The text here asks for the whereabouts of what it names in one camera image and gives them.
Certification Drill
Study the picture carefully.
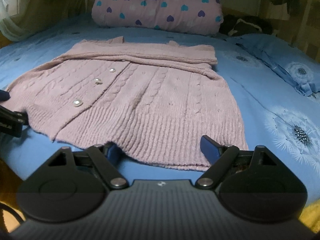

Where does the pink knit cardigan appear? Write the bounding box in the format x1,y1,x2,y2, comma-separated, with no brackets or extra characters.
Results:
3,37,248,171

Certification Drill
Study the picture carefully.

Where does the blue dandelion pillow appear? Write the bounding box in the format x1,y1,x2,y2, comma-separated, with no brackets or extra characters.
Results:
230,34,319,96

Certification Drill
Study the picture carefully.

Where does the white mesh curtain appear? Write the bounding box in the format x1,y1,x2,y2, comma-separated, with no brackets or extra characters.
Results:
1,0,86,42

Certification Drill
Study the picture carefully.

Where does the black and white garment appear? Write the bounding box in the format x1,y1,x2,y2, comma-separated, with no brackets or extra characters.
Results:
219,15,273,37

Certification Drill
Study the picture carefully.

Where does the pink heart-print rolled quilt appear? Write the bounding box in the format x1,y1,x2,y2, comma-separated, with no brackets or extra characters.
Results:
92,0,223,36

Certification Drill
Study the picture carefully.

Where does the blue dandelion bed sheet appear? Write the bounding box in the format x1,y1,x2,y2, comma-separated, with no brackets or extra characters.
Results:
1,15,319,202

